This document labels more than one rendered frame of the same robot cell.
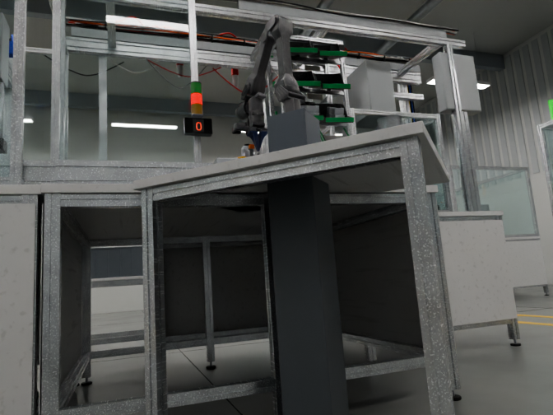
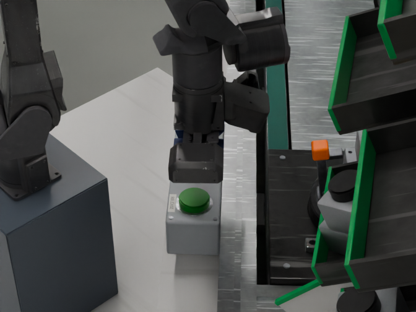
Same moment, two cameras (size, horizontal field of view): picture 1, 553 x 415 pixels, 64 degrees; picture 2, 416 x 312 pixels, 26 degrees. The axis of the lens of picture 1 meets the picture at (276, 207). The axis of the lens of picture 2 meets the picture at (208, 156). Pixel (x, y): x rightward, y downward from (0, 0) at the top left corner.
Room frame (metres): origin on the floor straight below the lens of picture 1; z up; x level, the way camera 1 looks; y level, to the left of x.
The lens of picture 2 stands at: (1.96, -0.74, 1.75)
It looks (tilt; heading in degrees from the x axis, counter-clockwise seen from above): 40 degrees down; 112
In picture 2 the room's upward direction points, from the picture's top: straight up
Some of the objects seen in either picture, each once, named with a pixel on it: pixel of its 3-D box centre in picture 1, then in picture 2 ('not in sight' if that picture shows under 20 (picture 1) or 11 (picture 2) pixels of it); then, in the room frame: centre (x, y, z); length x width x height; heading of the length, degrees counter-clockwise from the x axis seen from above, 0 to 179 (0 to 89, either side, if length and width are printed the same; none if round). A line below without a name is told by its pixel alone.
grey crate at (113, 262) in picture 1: (109, 263); not in sight; (3.56, 1.37, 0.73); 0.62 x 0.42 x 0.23; 109
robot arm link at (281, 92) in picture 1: (290, 94); (17, 111); (1.46, -0.07, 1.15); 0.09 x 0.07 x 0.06; 129
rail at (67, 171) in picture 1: (188, 175); (243, 112); (1.59, 0.32, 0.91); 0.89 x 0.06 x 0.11; 109
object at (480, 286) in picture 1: (408, 282); not in sight; (3.03, -0.85, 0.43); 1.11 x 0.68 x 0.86; 109
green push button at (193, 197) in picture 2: not in sight; (194, 202); (1.62, 0.05, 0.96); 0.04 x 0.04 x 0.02
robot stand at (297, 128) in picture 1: (295, 146); (34, 236); (1.46, -0.08, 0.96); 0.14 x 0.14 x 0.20; 65
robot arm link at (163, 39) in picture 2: (255, 103); (196, 50); (1.63, 0.05, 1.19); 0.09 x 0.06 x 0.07; 39
